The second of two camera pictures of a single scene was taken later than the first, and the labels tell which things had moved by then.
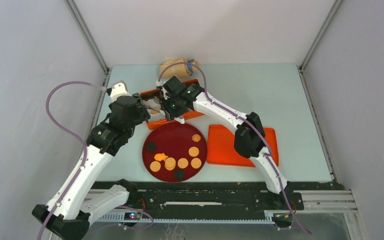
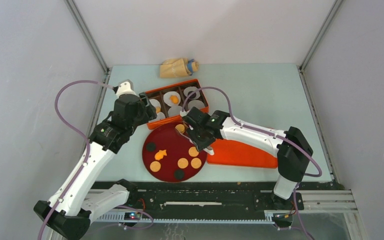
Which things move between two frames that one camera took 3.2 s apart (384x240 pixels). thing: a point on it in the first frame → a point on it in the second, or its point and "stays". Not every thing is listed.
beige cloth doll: x=178 y=70 stays
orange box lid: x=221 y=150 stays
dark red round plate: x=174 y=152 stays
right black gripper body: x=167 y=100 → x=196 y=133
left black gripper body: x=142 y=115 stays
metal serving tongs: x=155 y=105 → x=209 y=149
